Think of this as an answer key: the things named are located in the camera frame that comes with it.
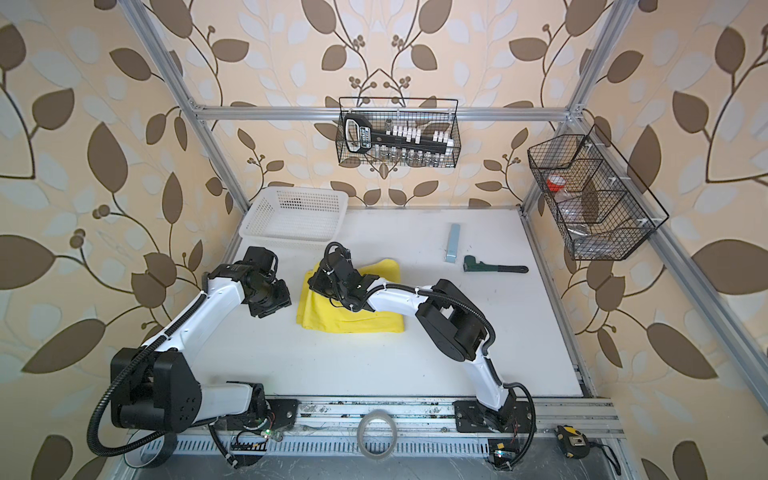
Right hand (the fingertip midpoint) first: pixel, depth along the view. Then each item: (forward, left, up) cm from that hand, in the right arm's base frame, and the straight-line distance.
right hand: (305, 282), depth 86 cm
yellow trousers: (-7, -3, -4) cm, 9 cm away
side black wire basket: (+5, -78, +22) cm, 81 cm away
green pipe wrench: (+11, -53, -10) cm, 55 cm away
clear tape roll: (-32, -22, -14) cm, 41 cm away
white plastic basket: (+39, +13, -11) cm, 42 cm away
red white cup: (+16, -70, +22) cm, 75 cm away
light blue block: (+21, -47, -10) cm, 53 cm away
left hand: (-5, +5, -2) cm, 7 cm away
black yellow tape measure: (-40, -66, -10) cm, 78 cm away
